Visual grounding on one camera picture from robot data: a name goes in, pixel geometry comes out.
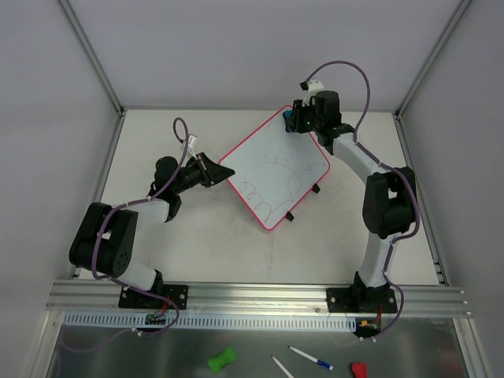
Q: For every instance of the white marker blue cap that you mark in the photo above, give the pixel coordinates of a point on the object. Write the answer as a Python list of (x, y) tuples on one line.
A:
[(311, 358)]

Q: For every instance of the white slotted cable duct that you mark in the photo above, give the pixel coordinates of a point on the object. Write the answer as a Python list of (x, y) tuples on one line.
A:
[(208, 321)]

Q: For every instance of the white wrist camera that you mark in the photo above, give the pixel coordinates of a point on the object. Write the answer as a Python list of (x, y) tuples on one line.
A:
[(191, 144), (310, 88)]

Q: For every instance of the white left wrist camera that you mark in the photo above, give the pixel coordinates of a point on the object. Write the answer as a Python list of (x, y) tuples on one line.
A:
[(191, 144)]

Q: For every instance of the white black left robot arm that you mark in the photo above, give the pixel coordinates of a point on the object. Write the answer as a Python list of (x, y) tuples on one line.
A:
[(104, 241)]

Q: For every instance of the black whiteboard stand clip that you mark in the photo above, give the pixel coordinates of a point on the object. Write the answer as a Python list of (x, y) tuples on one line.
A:
[(316, 188), (289, 216)]

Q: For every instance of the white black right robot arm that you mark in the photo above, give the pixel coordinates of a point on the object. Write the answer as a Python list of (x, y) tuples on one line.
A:
[(389, 205)]

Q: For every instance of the white marker red tip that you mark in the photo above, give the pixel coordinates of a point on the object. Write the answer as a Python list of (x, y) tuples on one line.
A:
[(282, 368)]

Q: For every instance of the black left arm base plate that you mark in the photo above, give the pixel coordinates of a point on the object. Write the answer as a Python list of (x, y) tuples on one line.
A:
[(178, 294)]

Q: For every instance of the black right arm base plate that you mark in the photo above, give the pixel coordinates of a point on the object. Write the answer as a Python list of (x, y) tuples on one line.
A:
[(355, 299)]

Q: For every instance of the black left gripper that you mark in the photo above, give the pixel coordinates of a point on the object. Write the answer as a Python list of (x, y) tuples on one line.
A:
[(206, 171)]

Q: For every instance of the aluminium mounting rail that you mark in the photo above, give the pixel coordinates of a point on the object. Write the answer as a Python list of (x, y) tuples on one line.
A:
[(258, 299)]

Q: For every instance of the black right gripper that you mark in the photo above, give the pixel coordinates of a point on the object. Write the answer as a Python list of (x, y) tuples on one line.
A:
[(297, 118)]

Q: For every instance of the green bone shaped toy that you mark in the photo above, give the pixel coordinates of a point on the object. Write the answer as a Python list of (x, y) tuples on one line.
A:
[(226, 357)]

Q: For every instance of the red toy piece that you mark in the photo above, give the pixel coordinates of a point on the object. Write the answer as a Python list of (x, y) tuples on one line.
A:
[(359, 370)]

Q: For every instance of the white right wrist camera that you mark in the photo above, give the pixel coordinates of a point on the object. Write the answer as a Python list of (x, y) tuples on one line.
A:
[(310, 88)]

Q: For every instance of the blue whiteboard eraser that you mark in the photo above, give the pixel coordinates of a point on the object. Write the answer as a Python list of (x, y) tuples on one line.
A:
[(289, 121)]

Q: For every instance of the pink framed whiteboard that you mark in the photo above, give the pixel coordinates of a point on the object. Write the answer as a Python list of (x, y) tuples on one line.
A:
[(274, 169)]

